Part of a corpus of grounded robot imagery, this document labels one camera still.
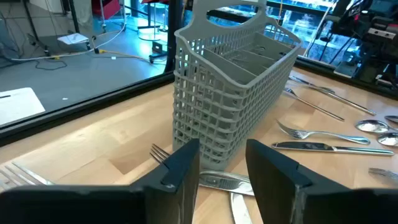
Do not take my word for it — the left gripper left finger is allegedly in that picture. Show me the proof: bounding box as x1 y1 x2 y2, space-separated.
0 138 200 224

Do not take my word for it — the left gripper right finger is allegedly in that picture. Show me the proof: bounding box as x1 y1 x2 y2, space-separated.
245 139 398 224

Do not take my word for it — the white flat panel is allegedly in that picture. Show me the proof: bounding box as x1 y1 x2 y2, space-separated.
0 87 46 126

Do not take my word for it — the white paper sheet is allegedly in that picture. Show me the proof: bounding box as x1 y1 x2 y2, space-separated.
57 32 90 45

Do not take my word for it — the red cabinet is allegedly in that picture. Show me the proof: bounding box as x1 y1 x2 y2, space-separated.
91 0 121 20

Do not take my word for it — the grey plastic cutlery basket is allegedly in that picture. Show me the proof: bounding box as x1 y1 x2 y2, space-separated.
172 0 303 171

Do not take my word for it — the black floor cable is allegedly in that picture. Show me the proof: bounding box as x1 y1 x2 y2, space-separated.
0 55 68 71

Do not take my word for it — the yellow floor cable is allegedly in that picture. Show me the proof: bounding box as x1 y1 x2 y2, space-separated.
98 49 150 62

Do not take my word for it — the white floor cable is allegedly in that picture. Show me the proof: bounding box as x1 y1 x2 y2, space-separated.
11 18 127 62

